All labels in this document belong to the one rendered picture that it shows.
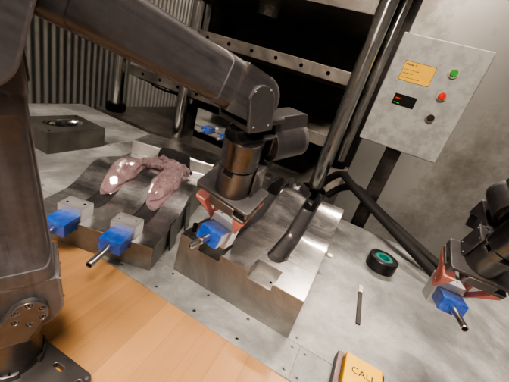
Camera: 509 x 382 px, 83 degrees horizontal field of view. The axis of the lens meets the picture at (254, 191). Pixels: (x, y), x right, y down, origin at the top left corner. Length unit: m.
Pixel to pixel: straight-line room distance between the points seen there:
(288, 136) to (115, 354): 0.40
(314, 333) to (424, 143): 0.90
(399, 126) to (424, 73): 0.20
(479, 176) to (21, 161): 3.12
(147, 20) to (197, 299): 0.45
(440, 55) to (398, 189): 1.96
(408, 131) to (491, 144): 1.90
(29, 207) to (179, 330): 0.31
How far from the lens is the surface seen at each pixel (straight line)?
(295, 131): 0.43
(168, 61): 0.31
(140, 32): 0.30
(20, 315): 0.41
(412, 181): 3.09
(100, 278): 0.61
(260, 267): 0.57
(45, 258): 0.37
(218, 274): 0.57
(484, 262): 0.60
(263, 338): 0.56
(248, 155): 0.38
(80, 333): 0.54
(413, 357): 0.71
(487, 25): 3.12
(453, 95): 1.29
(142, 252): 0.60
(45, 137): 1.07
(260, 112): 0.36
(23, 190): 0.33
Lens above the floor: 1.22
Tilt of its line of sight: 23 degrees down
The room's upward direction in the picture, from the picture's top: 17 degrees clockwise
